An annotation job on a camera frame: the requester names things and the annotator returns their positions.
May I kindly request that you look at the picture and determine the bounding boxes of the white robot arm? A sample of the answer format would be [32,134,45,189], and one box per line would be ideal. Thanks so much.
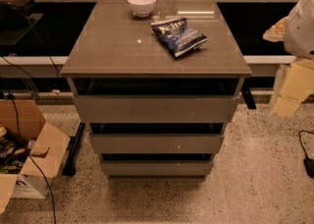
[263,0,314,120]

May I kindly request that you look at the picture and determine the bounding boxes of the grey middle drawer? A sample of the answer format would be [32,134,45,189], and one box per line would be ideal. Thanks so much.
[89,135,224,154]

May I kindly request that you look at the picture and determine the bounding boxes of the black bar on floor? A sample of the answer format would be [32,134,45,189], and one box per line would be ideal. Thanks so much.
[62,122,85,177]

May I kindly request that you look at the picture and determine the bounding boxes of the grey bottom drawer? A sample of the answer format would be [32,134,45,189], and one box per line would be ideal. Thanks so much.
[100,161,213,176]

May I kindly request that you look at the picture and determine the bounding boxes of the dark shelf at left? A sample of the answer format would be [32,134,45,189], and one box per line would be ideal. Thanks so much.
[0,0,43,46]

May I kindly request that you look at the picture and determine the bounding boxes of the blue chip bag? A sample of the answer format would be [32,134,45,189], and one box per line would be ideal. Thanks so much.
[151,18,207,57]

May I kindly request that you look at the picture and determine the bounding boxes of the grey top drawer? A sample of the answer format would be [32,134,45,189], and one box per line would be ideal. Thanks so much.
[74,95,238,123]

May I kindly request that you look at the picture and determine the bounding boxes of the grey drawer cabinet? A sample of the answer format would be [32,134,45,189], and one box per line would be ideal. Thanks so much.
[61,0,251,179]

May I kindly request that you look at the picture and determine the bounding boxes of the black cable left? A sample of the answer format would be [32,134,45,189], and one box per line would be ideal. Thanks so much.
[0,55,59,224]

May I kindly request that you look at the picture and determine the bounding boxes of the open cardboard box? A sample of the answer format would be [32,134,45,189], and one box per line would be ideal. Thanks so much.
[0,99,70,213]

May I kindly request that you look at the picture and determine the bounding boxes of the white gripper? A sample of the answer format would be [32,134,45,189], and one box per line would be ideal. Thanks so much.
[263,17,314,118]

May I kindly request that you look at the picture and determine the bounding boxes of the snack packets in box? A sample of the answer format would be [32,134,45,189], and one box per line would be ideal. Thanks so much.
[0,126,29,174]

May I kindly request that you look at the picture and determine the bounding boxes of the white bowl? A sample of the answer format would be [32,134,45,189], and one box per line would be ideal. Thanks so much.
[128,0,157,17]

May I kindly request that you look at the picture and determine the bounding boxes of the grey drawer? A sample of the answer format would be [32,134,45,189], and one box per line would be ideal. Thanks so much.
[74,95,238,123]
[89,135,224,154]
[100,161,213,176]

